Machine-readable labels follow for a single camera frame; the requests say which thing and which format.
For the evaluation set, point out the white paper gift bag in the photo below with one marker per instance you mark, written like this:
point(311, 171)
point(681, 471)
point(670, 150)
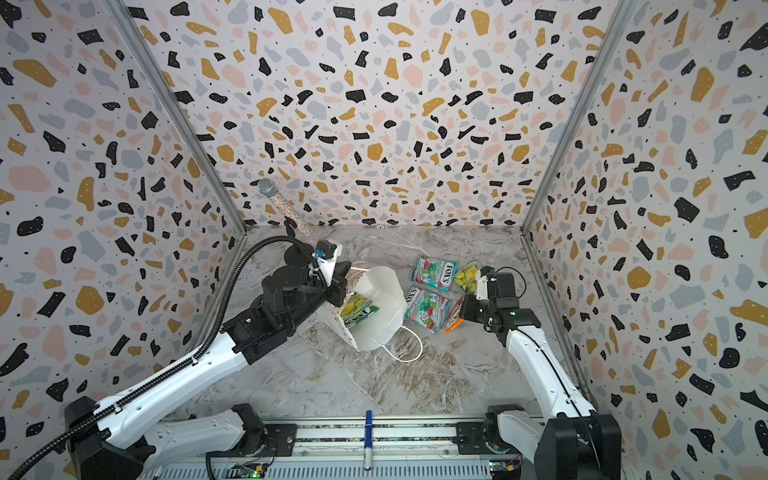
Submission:
point(381, 285)

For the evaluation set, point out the green circuit board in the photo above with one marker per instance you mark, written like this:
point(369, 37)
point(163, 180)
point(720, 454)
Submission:
point(250, 470)

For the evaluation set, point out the blue marker pen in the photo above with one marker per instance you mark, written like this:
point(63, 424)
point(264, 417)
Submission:
point(368, 441)

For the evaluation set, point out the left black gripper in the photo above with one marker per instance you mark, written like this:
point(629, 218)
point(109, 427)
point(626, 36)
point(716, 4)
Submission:
point(338, 284)

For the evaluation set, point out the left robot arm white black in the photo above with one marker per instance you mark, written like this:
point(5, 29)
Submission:
point(126, 435)

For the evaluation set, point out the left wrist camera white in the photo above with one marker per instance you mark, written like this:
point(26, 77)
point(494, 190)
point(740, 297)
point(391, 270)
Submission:
point(326, 254)

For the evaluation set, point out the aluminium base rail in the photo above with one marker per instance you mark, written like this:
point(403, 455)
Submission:
point(394, 447)

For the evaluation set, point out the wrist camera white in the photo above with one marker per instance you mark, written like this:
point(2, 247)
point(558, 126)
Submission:
point(326, 254)
point(483, 276)

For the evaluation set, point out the glitter microphone on stand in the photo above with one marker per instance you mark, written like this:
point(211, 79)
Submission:
point(293, 222)

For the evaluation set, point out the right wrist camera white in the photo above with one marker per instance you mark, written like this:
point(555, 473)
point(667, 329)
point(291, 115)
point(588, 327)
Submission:
point(483, 276)

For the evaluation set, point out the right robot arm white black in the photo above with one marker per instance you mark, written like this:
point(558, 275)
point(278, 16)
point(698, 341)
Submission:
point(572, 440)

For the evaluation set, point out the yellow green Fox's candy bag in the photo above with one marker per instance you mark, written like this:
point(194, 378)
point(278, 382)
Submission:
point(466, 276)

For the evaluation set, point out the teal fruit Fox's candy bag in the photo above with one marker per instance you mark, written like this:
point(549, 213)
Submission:
point(435, 273)

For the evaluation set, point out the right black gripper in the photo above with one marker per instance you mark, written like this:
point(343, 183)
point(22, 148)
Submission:
point(474, 307)

